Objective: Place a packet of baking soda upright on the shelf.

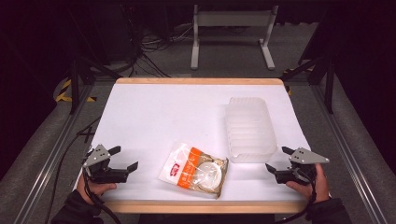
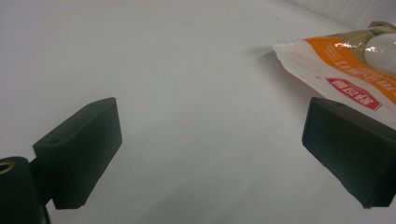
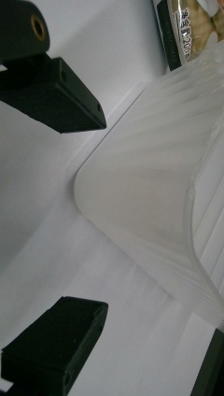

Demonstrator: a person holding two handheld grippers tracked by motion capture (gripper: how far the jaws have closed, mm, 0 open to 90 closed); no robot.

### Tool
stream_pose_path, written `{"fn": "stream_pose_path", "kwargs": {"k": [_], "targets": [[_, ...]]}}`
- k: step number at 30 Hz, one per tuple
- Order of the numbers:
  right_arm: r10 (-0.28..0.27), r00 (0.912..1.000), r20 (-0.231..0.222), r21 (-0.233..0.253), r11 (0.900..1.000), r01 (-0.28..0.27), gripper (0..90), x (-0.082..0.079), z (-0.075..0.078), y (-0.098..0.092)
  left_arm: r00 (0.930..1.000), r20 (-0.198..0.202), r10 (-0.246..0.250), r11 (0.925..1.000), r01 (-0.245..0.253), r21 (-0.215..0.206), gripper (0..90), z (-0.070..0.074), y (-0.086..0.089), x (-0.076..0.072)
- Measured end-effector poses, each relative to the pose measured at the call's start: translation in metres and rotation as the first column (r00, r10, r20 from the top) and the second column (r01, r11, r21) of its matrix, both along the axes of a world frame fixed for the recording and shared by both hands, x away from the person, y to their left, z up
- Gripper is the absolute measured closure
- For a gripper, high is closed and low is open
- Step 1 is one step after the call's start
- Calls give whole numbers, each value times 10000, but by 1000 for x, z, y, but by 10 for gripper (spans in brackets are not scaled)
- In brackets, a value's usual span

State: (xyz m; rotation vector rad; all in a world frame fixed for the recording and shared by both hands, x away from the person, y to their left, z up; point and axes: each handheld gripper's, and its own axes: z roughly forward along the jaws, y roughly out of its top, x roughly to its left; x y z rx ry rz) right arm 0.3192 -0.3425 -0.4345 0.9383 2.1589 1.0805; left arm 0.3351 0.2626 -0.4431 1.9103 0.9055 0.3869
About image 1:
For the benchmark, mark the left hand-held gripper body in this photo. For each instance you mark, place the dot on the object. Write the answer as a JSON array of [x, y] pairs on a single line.
[[99, 169]]

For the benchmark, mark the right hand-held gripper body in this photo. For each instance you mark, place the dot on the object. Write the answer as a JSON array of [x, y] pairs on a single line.
[[303, 166]]

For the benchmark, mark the translucent plastic container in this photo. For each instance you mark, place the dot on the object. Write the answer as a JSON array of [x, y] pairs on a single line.
[[251, 130]]

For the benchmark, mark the orange and white snack packet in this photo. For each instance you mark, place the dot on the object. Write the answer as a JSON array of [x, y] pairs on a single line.
[[194, 170]]

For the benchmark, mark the person's left hand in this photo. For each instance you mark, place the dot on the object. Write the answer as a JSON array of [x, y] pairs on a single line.
[[95, 188]]

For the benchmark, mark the person's right hand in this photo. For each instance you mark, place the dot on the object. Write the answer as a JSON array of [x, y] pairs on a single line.
[[311, 189]]

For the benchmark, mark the black tape cross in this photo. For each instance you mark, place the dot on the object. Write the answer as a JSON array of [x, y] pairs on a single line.
[[87, 134]]

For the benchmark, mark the yellow black hazard tape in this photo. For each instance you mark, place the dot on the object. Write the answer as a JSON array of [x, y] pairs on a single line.
[[63, 91]]

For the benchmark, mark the white metal stand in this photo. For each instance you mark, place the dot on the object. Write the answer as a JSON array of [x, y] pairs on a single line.
[[232, 18]]

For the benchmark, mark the aluminium floor rail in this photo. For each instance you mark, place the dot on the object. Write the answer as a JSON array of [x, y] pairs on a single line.
[[348, 155], [46, 160]]

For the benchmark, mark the black metal frame stand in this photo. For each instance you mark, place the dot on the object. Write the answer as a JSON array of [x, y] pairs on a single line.
[[329, 87], [74, 87]]

